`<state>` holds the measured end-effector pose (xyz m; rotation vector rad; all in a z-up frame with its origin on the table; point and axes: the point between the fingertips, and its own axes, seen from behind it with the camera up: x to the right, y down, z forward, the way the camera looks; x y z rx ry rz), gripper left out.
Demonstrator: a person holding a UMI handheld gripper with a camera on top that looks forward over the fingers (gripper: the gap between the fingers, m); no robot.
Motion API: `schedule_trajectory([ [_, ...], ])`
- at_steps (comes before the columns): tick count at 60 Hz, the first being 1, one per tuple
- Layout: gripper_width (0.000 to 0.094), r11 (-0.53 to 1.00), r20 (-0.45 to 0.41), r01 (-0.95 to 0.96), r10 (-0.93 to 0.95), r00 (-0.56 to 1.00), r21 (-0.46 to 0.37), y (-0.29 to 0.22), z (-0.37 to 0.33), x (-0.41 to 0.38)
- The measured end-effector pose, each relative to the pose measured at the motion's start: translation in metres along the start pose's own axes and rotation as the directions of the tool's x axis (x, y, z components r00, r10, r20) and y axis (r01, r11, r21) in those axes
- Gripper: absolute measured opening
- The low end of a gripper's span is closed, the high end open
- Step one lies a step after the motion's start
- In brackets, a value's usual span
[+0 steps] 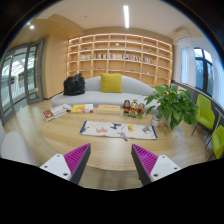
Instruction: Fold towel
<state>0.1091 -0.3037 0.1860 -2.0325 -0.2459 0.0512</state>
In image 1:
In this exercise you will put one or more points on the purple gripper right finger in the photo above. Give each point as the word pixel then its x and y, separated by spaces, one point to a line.
pixel 151 167

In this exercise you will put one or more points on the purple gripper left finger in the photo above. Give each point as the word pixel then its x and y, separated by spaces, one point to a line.
pixel 69 166

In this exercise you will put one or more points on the white patterned towel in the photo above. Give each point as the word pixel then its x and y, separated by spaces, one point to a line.
pixel 118 130

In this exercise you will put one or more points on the red and white book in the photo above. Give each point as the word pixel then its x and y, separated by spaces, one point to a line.
pixel 54 112

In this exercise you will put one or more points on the yellow and white book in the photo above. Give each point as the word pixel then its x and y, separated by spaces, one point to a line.
pixel 82 108

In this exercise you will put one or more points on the colourful toy figurines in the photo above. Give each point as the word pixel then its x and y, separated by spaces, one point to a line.
pixel 133 109

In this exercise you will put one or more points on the white chair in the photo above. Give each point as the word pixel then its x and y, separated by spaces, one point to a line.
pixel 14 147

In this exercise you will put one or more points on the green potted plant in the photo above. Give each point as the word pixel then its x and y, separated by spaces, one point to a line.
pixel 173 104

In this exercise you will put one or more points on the yellow flat book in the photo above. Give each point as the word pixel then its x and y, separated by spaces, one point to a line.
pixel 108 108

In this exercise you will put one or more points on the lime green chair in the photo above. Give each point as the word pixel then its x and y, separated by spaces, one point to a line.
pixel 205 116
pixel 218 141

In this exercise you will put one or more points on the lime green near chair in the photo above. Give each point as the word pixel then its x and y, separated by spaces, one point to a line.
pixel 218 141

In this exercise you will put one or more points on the grey curved sofa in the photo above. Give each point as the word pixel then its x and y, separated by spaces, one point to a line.
pixel 132 89

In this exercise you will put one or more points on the black bag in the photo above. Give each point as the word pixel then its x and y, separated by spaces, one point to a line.
pixel 74 85

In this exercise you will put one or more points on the yellow cushion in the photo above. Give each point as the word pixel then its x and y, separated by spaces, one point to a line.
pixel 111 83

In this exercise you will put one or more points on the white window curtain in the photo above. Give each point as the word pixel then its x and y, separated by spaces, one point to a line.
pixel 188 66

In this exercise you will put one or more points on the glass double door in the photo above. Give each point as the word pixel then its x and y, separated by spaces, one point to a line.
pixel 20 78

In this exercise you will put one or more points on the white air conditioner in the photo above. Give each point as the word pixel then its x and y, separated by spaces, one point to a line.
pixel 182 35

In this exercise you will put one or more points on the ceiling strip light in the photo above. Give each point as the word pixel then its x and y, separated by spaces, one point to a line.
pixel 126 16

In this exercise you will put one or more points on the wooden wall bookshelf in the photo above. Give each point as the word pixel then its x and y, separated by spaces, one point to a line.
pixel 143 58

